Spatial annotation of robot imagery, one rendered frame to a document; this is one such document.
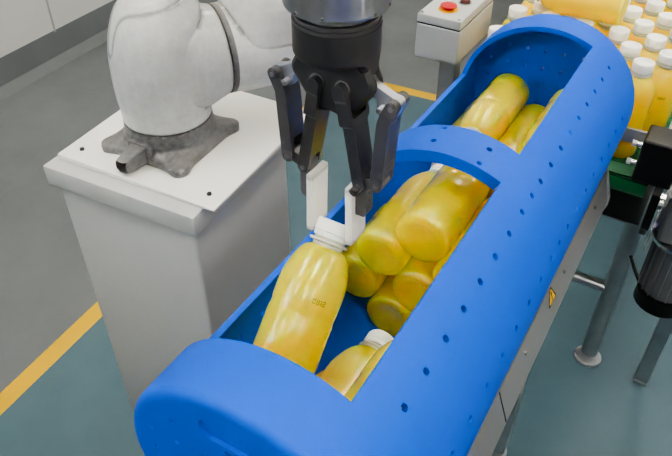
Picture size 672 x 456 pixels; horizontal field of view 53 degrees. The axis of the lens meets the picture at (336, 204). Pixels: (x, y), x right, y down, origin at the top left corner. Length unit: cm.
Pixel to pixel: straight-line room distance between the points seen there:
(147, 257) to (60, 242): 147
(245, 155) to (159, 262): 24
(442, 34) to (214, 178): 61
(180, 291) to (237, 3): 51
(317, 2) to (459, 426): 39
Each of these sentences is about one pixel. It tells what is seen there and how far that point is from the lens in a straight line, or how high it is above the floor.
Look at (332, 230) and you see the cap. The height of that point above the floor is 124.
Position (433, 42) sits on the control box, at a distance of 151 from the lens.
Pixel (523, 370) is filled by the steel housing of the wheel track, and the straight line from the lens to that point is 107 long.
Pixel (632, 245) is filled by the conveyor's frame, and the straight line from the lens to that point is 194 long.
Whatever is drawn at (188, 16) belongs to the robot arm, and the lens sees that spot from 110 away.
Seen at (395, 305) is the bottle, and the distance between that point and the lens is 89.
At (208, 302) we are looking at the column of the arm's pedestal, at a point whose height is 79.
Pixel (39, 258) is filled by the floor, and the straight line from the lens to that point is 267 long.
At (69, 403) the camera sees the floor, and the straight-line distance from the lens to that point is 219.
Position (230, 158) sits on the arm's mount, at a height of 101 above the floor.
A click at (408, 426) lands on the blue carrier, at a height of 119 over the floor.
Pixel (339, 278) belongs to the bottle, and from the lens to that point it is 67.
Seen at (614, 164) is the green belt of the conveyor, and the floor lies 90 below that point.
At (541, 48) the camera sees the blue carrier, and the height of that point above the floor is 117.
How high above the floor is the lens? 168
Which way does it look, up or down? 39 degrees down
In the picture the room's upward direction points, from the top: straight up
